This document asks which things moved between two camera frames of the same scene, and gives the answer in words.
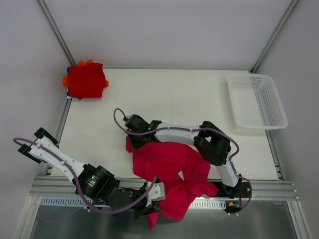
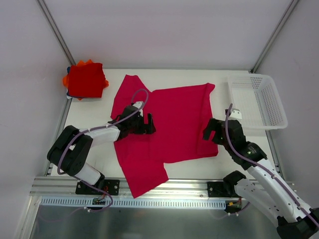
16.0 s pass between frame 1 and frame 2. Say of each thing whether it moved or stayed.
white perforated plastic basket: stayed
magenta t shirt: moved
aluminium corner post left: stayed
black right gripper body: moved
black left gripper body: moved
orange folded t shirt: stayed
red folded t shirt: stayed
